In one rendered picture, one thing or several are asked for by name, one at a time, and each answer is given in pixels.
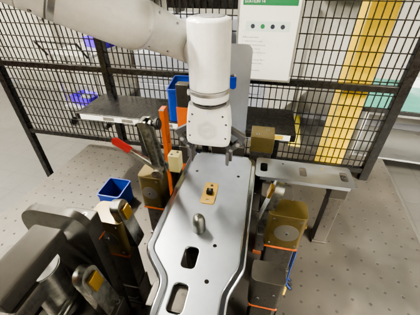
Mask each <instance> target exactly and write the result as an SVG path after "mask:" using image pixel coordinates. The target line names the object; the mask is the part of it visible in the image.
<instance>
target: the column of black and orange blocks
mask: <svg viewBox="0 0 420 315"><path fill-rule="evenodd" d="M175 86H176V101H177V107H176V112H177V126H178V127H179V126H182V125H183V124H186V123H187V115H188V104H189V101H190V100H191V97H190V95H188V94H187V91H188V89H189V82H185V81H178V82H177V83H176V84H175ZM179 149H180V151H182V164H183V167H182V170H183V169H184V167H185V165H186V163H187V161H188V159H189V156H188V149H187V148H186V147H185V144H184V143H183V142H182V141H181V140H180V147H179Z"/></svg>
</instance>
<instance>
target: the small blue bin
mask: <svg viewBox="0 0 420 315"><path fill-rule="evenodd" d="M97 196H98V197H99V200H100V201H109V202H111V201H112V200H113V199H125V200H126V201H127V203H128V204H129V203H130V202H131V199H132V198H133V197H134V196H133V192H132V189H131V181H130V180H127V179H119V178H114V177H110V178H109V179H108V180H107V181H106V183H105V184H104V185H103V187H102V188H101V189H100V190H99V191H98V192H97Z"/></svg>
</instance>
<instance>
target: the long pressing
mask: <svg viewBox="0 0 420 315"><path fill-rule="evenodd" d="M225 164H226V155H225V154H216V153H210V152H199V151H196V155H195V157H194V160H193V161H190V158H189V159H188V160H187V163H186V165H185V167H184V169H183V171H182V173H181V175H180V177H179V179H178V181H177V183H176V186H175V188H174V190H173V192H172V194H171V196H170V198H169V201H168V202H167V204H166V207H165V208H164V211H163V212H162V214H161V217H160V219H159V221H158V223H157V225H156V227H155V229H154V231H153V233H152V236H151V238H150V240H149V242H148V244H147V249H146V250H147V256H148V258H149V260H150V262H151V264H152V266H153V268H154V270H155V272H156V274H157V276H158V278H159V286H158V289H157V292H156V295H155V297H154V300H153V302H152V305H151V308H150V310H149V313H148V315H226V310H227V305H228V300H229V297H230V295H231V293H232V292H233V290H234V288H235V287H236V286H237V284H238V282H239V281H240V279H241V278H242V276H243V274H244V270H245V267H246V256H247V250H248V238H249V227H250V220H251V209H252V202H253V191H254V180H255V173H256V163H255V162H254V161H253V160H252V159H250V158H248V157H241V156H232V162H231V161H230V162H229V165H228V166H226V165H225ZM196 170H198V172H196ZM237 176H240V177H237ZM207 182H210V183H218V184H219V186H218V189H217V193H216V197H215V200H214V204H204V203H200V200H201V196H202V194H203V191H204V187H205V185H206V183H207ZM197 213H200V214H202V215H203V216H204V218H205V222H206V230H205V232H204V233H202V234H195V233H193V230H192V219H193V216H194V215H195V214H197ZM214 244H216V245H217V247H213V245H214ZM187 248H194V249H197V250H198V251H199V254H198V256H197V261H196V265H195V267H194V268H192V269H188V268H185V267H182V266H181V263H182V261H183V257H184V254H185V252H186V249H187ZM206 279H207V280H209V283H208V284H205V283H204V281H205V280H206ZM176 284H183V285H186V286H187V287H188V292H187V296H186V300H185V303H184V307H183V310H182V312H181V313H180V314H173V313H170V312H168V310H167V306H168V303H169V300H170V297H171V294H172V291H173V288H174V286H175V285H176Z"/></svg>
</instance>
